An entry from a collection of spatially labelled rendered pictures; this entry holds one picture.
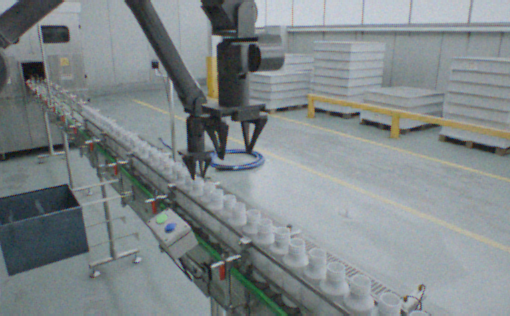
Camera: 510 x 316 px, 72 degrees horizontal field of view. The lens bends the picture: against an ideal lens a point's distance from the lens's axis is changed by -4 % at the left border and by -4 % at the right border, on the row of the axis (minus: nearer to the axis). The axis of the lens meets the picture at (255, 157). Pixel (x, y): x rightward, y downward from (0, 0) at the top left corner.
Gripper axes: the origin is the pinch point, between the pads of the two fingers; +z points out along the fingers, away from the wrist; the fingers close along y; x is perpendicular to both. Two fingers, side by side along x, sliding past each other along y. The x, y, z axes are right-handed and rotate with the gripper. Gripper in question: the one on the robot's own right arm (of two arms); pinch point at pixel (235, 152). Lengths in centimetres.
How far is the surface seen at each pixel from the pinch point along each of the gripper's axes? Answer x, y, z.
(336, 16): 605, 719, -66
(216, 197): 31.3, 13.5, 24.8
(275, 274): 2.2, 12.1, 34.3
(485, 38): 237, 717, -17
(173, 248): 25.6, -3.7, 32.8
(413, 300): -25, 29, 33
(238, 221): 19.2, 13.1, 27.4
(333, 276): -15.3, 12.5, 24.8
